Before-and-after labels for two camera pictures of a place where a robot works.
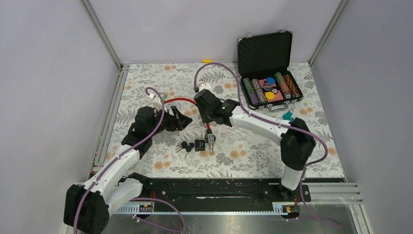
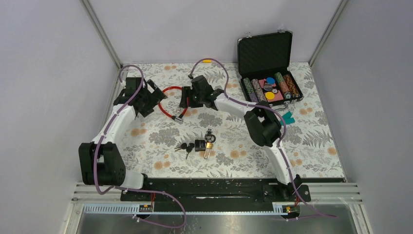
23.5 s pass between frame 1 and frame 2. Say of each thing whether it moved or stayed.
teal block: stayed
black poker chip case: stayed
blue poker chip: stayed
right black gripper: moved
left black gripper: moved
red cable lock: moved
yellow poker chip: stayed
